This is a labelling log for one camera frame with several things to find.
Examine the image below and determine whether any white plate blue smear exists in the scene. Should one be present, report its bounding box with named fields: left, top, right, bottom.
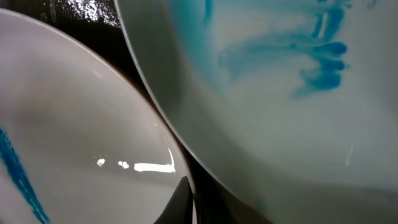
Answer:
left=115, top=0, right=397, bottom=223

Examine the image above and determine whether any dark brown serving tray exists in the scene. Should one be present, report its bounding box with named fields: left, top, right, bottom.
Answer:
left=1, top=0, right=267, bottom=223

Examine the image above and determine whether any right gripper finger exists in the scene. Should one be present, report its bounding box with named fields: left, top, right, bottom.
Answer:
left=154, top=176, right=193, bottom=224

